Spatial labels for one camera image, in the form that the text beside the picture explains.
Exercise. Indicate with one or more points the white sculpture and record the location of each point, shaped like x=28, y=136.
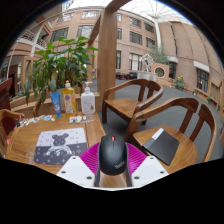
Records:
x=146, y=62

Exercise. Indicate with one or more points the large green potted plant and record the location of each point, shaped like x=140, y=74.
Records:
x=60, y=63

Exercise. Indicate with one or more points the blue squeeze tube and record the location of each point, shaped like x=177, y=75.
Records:
x=56, y=105

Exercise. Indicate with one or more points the yellow flowering potted plant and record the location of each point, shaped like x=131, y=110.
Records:
x=180, y=82

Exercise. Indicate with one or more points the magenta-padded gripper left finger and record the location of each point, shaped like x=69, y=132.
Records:
x=75, y=171

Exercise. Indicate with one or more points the wooden pillar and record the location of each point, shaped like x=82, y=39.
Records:
x=107, y=53

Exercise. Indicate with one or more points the white pump bottle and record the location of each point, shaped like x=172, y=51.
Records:
x=88, y=103

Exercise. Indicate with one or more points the grey white printed mouse pad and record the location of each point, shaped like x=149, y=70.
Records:
x=60, y=146

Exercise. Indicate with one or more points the yellow dish soap bottle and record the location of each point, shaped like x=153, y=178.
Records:
x=69, y=101

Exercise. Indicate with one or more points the dark red wooden lectern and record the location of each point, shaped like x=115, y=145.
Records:
x=6, y=93

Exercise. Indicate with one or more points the wooden armchair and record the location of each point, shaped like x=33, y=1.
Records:
x=121, y=105
x=37, y=106
x=186, y=153
x=6, y=115

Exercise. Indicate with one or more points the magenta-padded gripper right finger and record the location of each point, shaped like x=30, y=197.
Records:
x=150, y=171

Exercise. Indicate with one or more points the clear bag with white items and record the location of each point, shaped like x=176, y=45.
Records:
x=77, y=119

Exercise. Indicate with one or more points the black computer mouse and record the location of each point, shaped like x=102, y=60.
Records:
x=112, y=155

